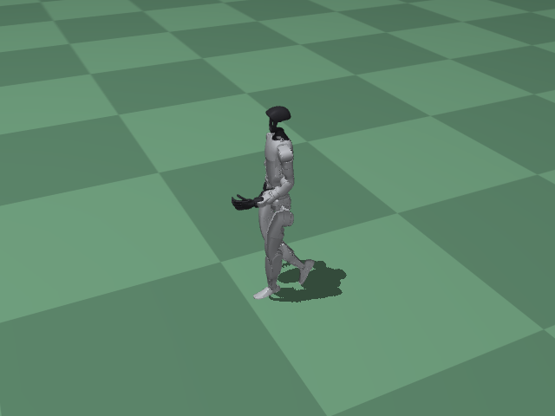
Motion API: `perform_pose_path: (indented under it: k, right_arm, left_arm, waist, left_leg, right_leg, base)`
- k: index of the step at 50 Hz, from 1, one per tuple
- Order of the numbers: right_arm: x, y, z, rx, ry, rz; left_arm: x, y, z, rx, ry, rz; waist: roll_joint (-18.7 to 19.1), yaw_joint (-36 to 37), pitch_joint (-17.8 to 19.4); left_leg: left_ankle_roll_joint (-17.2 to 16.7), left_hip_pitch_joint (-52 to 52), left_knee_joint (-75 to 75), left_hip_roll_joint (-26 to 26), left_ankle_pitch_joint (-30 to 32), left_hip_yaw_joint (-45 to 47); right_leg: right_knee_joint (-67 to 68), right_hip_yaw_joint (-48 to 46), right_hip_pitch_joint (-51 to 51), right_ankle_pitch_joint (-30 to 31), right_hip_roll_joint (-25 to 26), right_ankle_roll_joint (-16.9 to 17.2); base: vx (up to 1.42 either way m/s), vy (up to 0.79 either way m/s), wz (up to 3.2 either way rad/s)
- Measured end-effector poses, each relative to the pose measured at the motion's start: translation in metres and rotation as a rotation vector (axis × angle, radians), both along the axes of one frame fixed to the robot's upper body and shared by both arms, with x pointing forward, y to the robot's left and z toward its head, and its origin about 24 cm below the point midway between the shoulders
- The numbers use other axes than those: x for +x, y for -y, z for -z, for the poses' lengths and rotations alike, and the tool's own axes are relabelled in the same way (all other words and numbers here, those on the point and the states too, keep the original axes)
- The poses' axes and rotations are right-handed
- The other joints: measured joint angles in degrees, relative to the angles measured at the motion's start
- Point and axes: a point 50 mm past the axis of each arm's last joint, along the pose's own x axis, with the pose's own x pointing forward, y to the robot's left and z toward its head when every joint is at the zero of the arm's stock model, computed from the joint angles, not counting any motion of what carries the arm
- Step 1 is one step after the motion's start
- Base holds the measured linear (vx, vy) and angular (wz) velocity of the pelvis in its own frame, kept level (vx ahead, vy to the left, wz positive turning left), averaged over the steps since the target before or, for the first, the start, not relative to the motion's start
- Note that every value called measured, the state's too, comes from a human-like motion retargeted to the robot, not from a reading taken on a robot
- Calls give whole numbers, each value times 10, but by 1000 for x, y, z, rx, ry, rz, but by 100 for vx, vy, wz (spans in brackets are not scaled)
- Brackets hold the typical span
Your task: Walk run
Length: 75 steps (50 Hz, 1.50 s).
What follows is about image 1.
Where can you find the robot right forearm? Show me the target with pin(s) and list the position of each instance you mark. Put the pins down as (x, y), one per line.
(267, 182)

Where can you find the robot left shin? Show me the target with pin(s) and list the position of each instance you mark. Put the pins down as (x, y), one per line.
(272, 270)

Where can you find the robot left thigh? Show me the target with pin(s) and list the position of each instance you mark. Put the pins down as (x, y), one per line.
(275, 231)

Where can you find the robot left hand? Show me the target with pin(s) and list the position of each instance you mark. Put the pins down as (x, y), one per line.
(246, 204)

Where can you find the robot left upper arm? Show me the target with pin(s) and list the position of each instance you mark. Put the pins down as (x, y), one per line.
(285, 156)

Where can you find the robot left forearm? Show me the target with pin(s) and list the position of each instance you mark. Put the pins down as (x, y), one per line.
(276, 193)

